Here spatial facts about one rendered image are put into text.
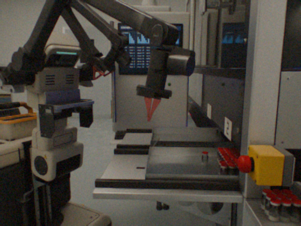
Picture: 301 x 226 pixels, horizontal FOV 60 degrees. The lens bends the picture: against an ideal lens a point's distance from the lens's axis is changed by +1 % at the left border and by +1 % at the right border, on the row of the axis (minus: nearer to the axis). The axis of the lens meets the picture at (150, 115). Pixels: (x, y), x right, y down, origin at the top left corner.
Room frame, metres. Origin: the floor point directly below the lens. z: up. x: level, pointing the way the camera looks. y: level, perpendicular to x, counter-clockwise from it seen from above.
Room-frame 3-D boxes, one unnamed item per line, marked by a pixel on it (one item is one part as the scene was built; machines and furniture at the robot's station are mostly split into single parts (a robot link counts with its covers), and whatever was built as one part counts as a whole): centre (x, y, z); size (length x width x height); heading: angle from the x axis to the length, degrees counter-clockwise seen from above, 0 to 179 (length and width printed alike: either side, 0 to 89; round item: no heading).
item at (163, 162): (0.82, -0.16, 0.90); 0.34 x 0.26 x 0.04; 87
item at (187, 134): (1.16, -0.18, 0.90); 0.34 x 0.26 x 0.04; 87
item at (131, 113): (1.73, 0.01, 1.19); 0.50 x 0.19 x 0.78; 95
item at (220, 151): (0.81, -0.25, 0.90); 0.18 x 0.02 x 0.05; 177
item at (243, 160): (0.56, -0.22, 0.99); 0.04 x 0.04 x 0.04; 87
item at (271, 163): (0.56, -0.27, 1.00); 0.08 x 0.07 x 0.07; 87
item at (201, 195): (0.99, -0.10, 0.87); 0.70 x 0.48 x 0.02; 177
